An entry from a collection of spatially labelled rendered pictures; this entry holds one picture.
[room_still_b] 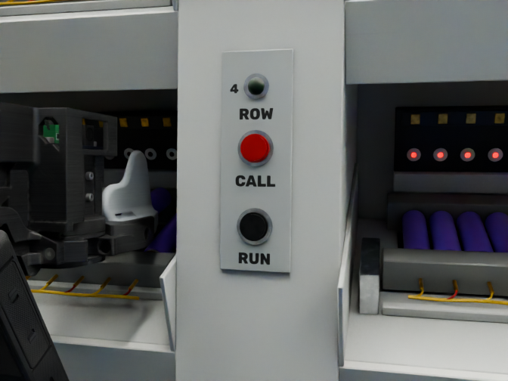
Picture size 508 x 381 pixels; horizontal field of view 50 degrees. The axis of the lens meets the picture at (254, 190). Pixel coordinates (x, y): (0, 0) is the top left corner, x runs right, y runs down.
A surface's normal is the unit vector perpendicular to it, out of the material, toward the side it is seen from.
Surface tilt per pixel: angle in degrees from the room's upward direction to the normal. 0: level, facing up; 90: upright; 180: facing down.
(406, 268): 111
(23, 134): 90
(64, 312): 21
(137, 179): 90
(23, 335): 91
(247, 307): 90
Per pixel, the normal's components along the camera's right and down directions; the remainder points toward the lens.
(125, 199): 0.97, 0.02
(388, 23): -0.22, 0.38
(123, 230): 0.59, 0.04
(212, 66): -0.22, 0.02
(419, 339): -0.07, -0.93
